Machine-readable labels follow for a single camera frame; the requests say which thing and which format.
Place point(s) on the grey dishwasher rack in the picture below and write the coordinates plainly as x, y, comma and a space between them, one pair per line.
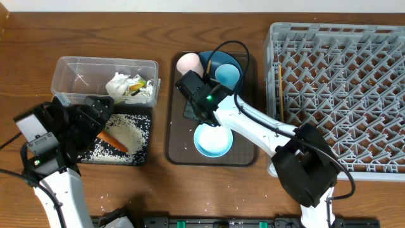
348, 81

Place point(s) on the brown serving tray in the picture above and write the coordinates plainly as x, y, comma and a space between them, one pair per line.
180, 148

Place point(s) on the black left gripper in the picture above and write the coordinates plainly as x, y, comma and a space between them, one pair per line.
93, 123

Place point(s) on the pile of white rice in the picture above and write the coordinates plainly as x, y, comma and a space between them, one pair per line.
126, 133

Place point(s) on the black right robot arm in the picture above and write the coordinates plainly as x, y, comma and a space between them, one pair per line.
303, 161

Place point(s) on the white paper napkin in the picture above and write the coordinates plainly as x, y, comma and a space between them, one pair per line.
147, 90

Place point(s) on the pink cup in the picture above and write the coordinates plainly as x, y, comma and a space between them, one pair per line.
190, 61

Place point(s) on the clear plastic bin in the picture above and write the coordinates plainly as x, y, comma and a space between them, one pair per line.
77, 77

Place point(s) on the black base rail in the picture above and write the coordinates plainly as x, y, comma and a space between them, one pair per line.
160, 220

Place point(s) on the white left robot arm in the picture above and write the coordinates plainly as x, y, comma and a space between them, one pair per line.
62, 196

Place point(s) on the wooden chopstick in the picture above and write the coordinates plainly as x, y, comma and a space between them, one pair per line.
208, 67
280, 91

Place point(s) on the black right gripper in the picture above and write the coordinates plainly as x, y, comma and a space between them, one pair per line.
188, 111

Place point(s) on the yellow green snack wrapper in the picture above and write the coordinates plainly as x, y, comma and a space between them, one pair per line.
134, 84

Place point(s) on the orange carrot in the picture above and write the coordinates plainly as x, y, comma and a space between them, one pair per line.
103, 135

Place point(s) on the white tissue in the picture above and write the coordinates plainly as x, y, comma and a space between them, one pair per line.
117, 85

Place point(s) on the light blue bowl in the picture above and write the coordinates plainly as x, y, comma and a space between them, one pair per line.
213, 142

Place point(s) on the black plastic tray bin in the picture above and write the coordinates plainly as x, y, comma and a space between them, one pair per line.
142, 126

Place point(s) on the light blue cup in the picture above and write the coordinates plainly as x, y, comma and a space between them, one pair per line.
227, 75

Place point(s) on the dark blue plate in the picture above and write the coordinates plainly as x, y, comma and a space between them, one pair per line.
219, 58

